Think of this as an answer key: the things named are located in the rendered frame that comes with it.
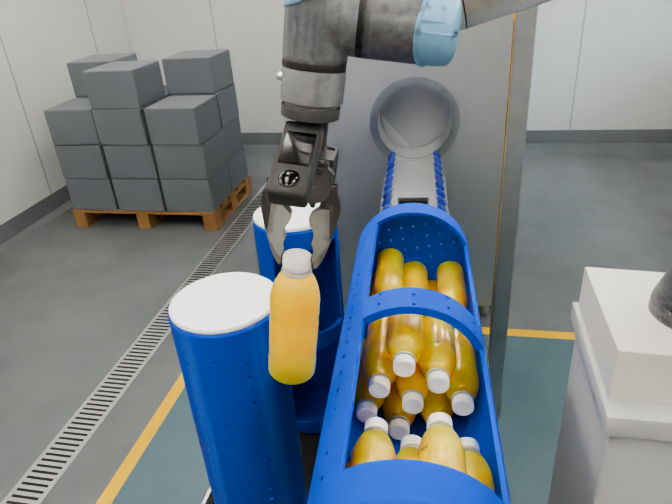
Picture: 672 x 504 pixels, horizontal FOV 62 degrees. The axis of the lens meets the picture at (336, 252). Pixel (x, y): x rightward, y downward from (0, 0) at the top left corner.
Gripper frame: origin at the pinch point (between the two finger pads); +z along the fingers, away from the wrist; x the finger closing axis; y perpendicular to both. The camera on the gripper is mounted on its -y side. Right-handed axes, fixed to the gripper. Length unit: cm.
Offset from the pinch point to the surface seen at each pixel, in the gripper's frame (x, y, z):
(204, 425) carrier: 27, 43, 76
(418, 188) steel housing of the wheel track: -26, 154, 42
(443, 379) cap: -25.2, 14.2, 27.0
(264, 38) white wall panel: 121, 512, 34
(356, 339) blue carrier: -9.3, 15.5, 22.2
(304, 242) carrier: 11, 95, 44
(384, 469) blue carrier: -14.9, -14.8, 19.4
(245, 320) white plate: 18, 45, 42
